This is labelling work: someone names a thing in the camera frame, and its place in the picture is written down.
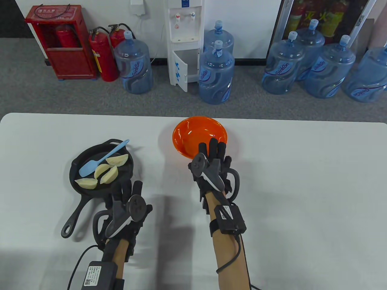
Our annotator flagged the person's right hand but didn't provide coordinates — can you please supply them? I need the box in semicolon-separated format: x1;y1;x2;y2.
188;137;235;213

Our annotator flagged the person's left hand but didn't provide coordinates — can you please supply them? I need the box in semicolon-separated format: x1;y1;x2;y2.
104;180;153;263

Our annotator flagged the black frying pan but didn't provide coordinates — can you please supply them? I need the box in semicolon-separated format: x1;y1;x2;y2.
61;138;136;239

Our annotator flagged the orange plastic bowl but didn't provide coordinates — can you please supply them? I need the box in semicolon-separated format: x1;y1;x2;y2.
172;116;228;160

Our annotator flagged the pale dumpling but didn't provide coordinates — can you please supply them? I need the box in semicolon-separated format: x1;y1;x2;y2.
100;166;118;185
94;163;110;179
74;178;98;190
105;154;129;167

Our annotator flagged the blue dessert shovel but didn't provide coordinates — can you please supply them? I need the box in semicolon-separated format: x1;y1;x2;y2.
79;139;130;177

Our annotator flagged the person's right forearm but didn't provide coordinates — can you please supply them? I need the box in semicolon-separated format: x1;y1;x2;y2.
206;193;251;290

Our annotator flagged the person's left forearm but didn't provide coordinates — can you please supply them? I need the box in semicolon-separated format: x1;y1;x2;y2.
101;239;129;281

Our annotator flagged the grey left hand controller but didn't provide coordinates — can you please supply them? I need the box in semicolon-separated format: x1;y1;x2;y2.
92;195;148;250

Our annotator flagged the grey hand controller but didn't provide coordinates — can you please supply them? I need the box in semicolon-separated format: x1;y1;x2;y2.
92;195;148;250
190;153;242;201

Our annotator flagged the grey right hand controller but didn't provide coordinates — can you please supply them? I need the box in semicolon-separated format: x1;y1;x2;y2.
190;153;242;201

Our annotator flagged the blue water jug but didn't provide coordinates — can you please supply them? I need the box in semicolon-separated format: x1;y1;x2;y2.
305;35;356;99
114;30;154;95
343;42;387;103
203;20;235;55
262;31;306;95
295;19;326;81
198;40;236;105

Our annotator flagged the white water dispenser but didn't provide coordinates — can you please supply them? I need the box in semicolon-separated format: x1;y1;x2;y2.
167;0;205;93

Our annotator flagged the red fire extinguisher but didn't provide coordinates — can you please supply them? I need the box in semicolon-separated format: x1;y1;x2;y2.
108;23;136;49
88;27;119;82
55;25;81;49

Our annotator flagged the red fire extinguisher cabinet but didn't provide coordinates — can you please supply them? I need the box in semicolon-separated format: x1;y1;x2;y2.
25;4;99;81

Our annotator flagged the framed glass panel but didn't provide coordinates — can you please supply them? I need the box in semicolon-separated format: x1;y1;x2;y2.
266;0;378;59

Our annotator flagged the pale pink panel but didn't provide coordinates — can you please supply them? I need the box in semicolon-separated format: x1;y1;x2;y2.
367;12;387;50

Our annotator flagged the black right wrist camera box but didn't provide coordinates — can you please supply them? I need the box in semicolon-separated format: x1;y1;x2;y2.
210;205;247;237

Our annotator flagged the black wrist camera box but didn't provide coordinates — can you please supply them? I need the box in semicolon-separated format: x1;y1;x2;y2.
81;261;125;290
210;205;247;237

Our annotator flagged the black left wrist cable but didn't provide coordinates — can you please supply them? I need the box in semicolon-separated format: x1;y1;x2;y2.
67;245;106;290

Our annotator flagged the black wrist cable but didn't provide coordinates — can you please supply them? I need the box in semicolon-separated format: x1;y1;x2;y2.
67;245;106;290
215;233;262;290

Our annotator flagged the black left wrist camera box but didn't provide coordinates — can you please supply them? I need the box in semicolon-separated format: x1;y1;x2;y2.
81;261;125;290

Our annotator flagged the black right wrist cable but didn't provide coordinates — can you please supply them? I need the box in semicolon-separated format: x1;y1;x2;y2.
215;233;262;290

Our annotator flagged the white wall box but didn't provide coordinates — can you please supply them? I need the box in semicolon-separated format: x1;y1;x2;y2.
130;0;147;16

